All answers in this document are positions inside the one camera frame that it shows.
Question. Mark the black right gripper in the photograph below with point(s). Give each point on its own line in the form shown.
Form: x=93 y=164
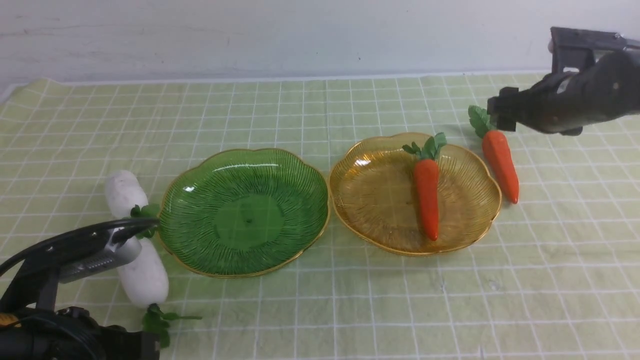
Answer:
x=565 y=103

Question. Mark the orange carrot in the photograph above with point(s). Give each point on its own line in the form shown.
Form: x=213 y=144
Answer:
x=426 y=176
x=497 y=152

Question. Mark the orange carrot front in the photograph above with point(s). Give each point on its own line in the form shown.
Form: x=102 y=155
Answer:
x=426 y=176

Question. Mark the white radish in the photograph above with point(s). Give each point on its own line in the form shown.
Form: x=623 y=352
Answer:
x=146 y=284
x=124 y=194

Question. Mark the white radish front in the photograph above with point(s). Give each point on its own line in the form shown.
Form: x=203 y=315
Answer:
x=146 y=284

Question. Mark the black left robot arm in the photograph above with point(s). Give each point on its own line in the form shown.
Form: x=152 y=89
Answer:
x=71 y=334

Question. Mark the amber ribbed plastic plate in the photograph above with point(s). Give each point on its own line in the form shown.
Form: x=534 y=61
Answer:
x=374 y=195

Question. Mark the green checkered tablecloth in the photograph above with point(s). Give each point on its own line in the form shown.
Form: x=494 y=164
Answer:
x=556 y=278

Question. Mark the green ribbed plastic plate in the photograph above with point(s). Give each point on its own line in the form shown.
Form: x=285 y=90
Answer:
x=243 y=213

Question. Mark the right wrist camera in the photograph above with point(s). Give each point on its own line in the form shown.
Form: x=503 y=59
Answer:
x=581 y=48

